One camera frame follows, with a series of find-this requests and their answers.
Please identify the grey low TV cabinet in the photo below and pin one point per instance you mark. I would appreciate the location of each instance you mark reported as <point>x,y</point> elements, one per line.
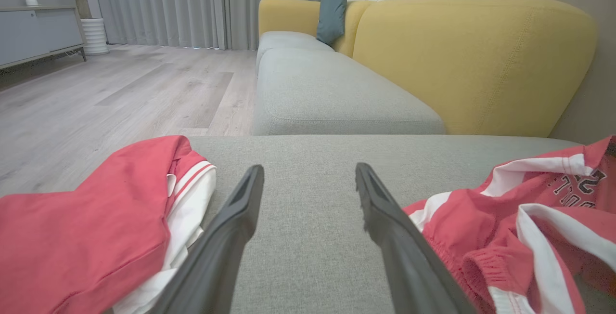
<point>33,34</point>

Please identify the short grey sofa seat cushion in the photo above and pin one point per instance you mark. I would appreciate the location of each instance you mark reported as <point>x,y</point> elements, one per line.
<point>288,42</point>

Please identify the narrow yellow sofa backrest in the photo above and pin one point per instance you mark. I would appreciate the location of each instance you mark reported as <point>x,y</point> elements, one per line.
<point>353,20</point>

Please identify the long grey sofa seat cushion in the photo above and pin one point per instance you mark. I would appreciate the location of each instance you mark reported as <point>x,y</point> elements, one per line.
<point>327,97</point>

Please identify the white ribbed cylinder appliance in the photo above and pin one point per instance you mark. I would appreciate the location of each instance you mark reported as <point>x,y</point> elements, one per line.
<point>95,37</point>

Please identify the grey sofa chaise cushion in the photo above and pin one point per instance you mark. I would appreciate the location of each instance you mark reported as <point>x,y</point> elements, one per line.
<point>308,208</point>

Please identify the wide yellow sofa backrest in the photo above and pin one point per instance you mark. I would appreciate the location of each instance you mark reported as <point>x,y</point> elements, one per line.
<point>462,63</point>

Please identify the yellow sofa armrest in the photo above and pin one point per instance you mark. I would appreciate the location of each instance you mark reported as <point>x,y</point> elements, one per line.
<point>286,15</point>

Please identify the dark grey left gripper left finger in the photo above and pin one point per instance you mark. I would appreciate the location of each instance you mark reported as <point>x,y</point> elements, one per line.
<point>216,256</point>

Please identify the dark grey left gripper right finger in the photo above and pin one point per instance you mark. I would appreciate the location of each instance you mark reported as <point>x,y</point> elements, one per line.
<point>409,266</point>

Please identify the red white striped jersey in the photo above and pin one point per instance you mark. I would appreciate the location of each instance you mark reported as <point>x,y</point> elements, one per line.
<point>86,237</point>

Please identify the teal throw pillow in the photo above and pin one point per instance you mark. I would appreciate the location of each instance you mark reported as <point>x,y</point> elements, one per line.
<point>333,13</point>

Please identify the red shorts with print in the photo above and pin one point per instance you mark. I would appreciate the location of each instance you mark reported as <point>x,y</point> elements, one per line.
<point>486,237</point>

